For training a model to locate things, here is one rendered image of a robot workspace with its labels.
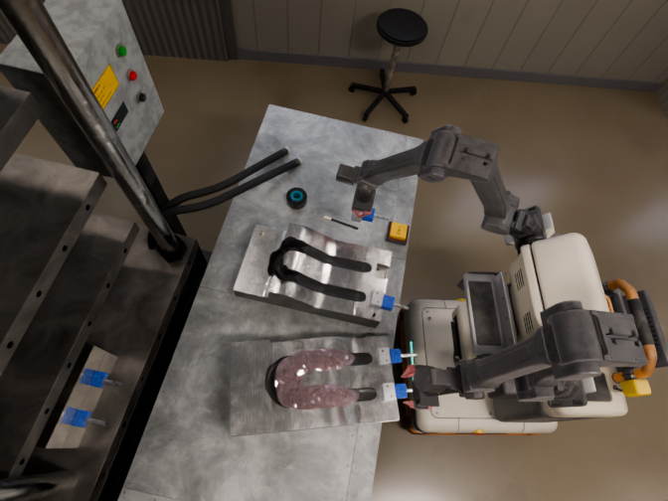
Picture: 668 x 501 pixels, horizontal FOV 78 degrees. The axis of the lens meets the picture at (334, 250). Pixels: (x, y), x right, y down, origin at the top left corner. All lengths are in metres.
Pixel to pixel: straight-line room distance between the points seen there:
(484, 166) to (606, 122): 2.98
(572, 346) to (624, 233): 2.60
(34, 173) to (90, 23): 0.39
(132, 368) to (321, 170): 0.99
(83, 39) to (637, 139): 3.54
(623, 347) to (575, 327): 0.08
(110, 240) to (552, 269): 1.20
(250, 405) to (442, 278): 1.54
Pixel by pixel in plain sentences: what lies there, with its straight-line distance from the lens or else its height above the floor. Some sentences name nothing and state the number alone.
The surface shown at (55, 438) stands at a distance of 1.39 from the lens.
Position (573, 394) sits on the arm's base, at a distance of 1.18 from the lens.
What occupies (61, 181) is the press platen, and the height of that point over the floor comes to 1.29.
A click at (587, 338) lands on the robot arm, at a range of 0.71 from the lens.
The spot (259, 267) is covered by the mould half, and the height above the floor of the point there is 0.86.
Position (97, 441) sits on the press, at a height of 0.79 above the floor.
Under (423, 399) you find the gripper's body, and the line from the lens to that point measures 1.15.
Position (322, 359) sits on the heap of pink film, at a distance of 1.27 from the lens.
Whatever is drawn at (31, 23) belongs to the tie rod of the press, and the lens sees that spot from 0.89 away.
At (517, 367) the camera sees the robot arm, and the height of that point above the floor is 1.46.
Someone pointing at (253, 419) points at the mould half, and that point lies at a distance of 1.27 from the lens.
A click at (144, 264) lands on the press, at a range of 1.60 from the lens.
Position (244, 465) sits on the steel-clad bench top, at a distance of 1.39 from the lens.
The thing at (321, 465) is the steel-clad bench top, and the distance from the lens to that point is 1.38.
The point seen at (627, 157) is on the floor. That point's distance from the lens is 3.69.
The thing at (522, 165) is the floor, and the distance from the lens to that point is 3.17.
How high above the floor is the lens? 2.18
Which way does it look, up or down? 64 degrees down
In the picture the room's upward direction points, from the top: 12 degrees clockwise
